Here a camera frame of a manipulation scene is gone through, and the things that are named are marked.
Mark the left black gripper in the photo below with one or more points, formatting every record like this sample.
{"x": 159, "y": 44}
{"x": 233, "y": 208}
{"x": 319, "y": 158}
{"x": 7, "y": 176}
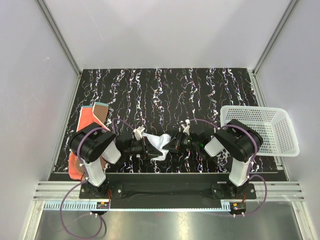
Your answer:
{"x": 148, "y": 150}

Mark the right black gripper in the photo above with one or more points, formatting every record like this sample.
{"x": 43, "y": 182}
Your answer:
{"x": 176, "y": 144}

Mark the white towel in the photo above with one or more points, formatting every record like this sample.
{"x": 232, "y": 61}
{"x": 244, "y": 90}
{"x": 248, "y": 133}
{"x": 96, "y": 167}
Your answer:
{"x": 159, "y": 142}

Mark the orange brown towel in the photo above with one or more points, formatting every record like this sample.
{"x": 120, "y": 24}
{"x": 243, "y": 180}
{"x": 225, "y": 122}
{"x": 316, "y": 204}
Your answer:
{"x": 96, "y": 113}

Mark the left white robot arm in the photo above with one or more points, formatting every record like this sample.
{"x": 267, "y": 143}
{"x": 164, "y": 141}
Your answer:
{"x": 94, "y": 142}

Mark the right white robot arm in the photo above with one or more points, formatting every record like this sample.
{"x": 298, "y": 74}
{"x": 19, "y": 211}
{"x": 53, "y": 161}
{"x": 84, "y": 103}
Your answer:
{"x": 238, "y": 139}

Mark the white plastic basket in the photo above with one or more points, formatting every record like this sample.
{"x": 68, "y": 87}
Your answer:
{"x": 273, "y": 124}

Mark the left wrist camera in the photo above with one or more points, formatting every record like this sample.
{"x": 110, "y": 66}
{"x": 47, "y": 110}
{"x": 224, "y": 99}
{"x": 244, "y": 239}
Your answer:
{"x": 138, "y": 132}

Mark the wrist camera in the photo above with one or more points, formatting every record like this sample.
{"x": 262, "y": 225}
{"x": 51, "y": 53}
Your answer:
{"x": 186, "y": 126}
{"x": 138, "y": 132}

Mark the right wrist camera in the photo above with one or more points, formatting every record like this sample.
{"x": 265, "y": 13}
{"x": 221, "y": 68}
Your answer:
{"x": 186, "y": 126}

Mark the white cable duct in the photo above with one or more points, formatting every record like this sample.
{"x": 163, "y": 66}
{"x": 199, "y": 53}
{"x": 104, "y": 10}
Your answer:
{"x": 149, "y": 206}

